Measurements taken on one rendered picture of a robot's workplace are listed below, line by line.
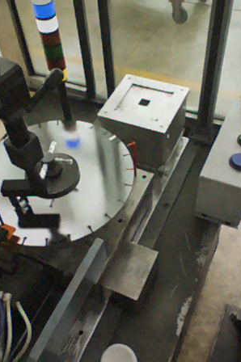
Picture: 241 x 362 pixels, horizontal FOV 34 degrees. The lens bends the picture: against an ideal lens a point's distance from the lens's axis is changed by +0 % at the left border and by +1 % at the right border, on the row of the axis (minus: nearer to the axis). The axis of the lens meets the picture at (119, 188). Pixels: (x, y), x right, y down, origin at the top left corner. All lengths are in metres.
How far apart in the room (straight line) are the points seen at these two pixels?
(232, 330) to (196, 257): 0.77
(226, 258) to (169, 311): 0.96
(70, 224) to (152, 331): 0.28
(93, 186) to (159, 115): 0.30
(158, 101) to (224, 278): 0.94
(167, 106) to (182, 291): 0.45
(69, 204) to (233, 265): 1.14
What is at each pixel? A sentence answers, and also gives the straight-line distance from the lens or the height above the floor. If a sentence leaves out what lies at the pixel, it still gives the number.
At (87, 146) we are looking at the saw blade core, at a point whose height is 0.95.
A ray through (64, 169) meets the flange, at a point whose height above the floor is 0.96.
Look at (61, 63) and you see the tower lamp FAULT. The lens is 0.97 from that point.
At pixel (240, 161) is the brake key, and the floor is 0.91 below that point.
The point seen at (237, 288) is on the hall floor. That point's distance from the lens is 1.73.
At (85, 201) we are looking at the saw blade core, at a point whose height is 0.95.
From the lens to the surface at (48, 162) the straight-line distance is 0.75.
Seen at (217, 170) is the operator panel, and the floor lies 0.90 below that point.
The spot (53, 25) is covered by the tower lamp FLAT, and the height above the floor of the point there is 1.11.
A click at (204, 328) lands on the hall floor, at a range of 1.64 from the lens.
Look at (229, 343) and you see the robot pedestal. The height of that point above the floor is 0.01.
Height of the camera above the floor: 1.54
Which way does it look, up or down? 51 degrees down
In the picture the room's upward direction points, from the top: 6 degrees counter-clockwise
